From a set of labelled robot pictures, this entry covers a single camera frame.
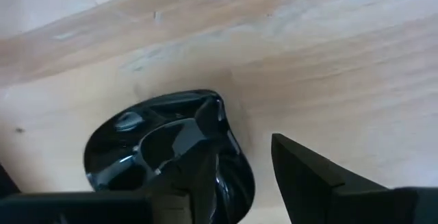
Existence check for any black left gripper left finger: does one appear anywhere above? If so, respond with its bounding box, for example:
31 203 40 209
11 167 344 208
0 97 220 224

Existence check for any large dark bowl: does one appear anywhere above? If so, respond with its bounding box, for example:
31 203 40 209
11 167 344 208
83 88 256 224

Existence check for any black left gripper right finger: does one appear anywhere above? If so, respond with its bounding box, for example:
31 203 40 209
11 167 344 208
271 133 438 224

